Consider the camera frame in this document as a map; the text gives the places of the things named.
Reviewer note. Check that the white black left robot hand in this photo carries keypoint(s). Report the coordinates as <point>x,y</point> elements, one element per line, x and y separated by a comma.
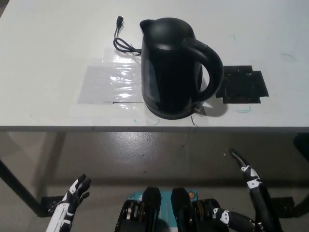
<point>65,207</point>

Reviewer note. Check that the black electric kettle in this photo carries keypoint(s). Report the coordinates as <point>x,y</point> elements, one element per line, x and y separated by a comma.
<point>169,72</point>

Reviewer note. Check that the black metal table leg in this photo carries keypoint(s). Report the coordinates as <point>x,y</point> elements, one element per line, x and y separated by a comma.
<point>19,186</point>
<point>303,205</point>

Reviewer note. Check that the black floor plate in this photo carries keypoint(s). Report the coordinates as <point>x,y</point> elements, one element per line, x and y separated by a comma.
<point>282,203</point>
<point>49,205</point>

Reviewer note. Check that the black teal robot torso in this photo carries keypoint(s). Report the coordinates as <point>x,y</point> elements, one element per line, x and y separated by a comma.
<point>152,212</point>

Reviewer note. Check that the black tape patch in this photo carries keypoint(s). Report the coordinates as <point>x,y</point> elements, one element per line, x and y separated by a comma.
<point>241,84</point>

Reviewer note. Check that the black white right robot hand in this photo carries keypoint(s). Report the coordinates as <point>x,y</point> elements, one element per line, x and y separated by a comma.
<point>259,200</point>

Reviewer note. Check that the black round kettle base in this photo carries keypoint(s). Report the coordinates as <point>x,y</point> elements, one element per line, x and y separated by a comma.
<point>169,117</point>

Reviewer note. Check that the clear plastic tape patch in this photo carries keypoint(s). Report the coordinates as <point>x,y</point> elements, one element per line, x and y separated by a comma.
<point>108,82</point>

